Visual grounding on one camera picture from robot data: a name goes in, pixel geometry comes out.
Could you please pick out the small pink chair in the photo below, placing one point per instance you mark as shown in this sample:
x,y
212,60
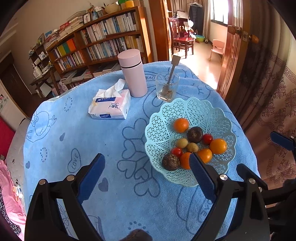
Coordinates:
x,y
217,47

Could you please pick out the red cherry tomato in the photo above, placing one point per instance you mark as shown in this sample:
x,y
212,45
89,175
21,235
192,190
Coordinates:
x,y
177,151
207,139

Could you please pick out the wooden door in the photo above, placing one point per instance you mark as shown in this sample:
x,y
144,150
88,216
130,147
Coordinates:
x,y
238,31

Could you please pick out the pink thermos bottle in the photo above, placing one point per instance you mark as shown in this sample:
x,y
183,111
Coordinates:
x,y
133,71

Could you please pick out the dark brown passion fruit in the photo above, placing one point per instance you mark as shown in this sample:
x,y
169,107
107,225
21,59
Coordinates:
x,y
195,134

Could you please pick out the light blue plastic basket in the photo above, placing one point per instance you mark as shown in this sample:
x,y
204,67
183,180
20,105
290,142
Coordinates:
x,y
161,136

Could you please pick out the pink cloth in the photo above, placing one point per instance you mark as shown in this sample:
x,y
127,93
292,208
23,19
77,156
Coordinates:
x,y
11,205

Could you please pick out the clear glass cup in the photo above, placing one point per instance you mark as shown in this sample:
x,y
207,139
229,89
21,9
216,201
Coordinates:
x,y
161,80

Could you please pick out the orange tangerine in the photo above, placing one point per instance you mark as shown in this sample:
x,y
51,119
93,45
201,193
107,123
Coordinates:
x,y
205,155
180,125
218,146
184,161

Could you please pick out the tissue pack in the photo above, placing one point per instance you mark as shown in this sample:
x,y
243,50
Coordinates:
x,y
112,103

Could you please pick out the blue patterned tablecloth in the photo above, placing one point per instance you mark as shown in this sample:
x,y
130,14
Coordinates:
x,y
130,193

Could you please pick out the red wooden chair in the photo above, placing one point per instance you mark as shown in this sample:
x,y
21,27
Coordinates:
x,y
180,39

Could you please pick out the wooden bookshelf with books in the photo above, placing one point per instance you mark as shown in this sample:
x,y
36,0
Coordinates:
x,y
96,42

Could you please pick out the metal spoon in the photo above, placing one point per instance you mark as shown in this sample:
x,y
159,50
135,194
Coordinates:
x,y
174,61

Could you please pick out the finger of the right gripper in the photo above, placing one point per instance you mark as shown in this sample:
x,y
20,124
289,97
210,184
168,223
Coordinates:
x,y
286,142

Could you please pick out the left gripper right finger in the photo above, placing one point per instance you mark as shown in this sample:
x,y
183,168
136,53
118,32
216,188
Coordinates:
x,y
217,190

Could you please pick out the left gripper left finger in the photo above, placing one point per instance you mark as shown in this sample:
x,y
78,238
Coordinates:
x,y
79,190

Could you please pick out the yellow longan fruit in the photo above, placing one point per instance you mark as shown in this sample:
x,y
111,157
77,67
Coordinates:
x,y
182,143
192,147

